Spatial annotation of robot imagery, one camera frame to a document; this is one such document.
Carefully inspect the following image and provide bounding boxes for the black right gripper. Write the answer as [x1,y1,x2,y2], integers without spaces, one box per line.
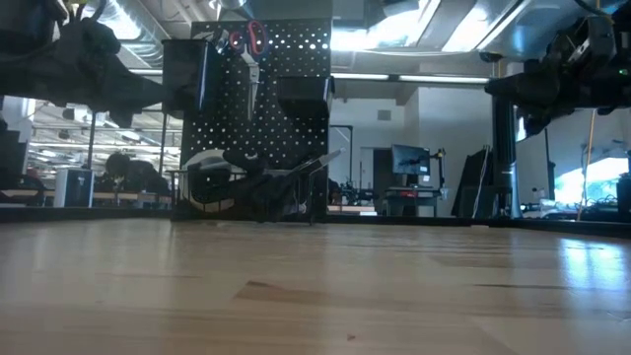
[484,14,618,140]

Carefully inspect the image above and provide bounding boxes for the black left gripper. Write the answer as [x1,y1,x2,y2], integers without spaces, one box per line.
[48,18,175,130]

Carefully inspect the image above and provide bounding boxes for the white tape roll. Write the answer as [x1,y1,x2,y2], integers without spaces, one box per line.
[177,148,247,215]

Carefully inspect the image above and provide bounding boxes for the red handled scissors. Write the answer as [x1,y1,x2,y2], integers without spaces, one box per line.
[227,19,271,122]

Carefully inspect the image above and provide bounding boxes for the tall black pegboard bin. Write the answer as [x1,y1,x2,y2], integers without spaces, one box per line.
[161,38,219,120]

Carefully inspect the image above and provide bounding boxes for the black tower column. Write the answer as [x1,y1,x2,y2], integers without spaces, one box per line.
[492,94,522,219]

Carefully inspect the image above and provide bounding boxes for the white standing panel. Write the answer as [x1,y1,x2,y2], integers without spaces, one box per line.
[514,128,556,206]

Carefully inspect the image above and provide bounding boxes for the person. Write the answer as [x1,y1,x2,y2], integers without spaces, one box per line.
[93,151,173,196]

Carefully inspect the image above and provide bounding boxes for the black leaning panel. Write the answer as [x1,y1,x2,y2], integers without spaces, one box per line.
[450,147,495,219]

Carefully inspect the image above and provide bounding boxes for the computer monitor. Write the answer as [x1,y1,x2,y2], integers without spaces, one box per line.
[390,143,432,176]

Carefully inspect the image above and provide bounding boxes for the black metal pegboard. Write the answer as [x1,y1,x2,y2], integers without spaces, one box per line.
[170,19,335,224]

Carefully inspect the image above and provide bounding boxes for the black work glove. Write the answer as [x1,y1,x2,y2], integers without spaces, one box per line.
[216,165,310,224]

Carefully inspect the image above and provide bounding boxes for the black stand frame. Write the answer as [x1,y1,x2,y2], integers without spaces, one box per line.
[87,108,170,172]

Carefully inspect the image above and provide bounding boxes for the yellow cable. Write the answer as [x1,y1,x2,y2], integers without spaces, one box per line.
[575,108,600,222]

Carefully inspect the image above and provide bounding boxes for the black wire basket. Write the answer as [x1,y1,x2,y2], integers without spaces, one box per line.
[165,168,317,227]

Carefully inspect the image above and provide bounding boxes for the silver double ring peg holder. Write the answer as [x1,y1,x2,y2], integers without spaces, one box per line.
[192,28,231,54]

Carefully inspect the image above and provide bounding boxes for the black aluminium table frame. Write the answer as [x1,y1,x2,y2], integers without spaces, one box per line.
[0,203,631,239]

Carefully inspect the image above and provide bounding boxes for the black red cable bundle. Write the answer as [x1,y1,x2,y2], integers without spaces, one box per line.
[338,178,379,207]

